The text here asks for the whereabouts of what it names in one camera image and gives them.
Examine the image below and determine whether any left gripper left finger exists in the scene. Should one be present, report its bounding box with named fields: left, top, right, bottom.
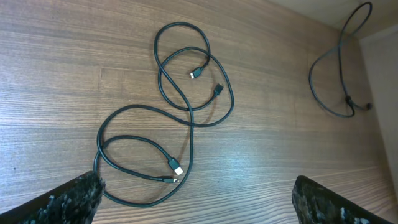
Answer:
left=1, top=171, right=105, bottom=224

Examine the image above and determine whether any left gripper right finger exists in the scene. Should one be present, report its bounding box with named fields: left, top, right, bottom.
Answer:
left=292, top=175, right=391, bottom=224

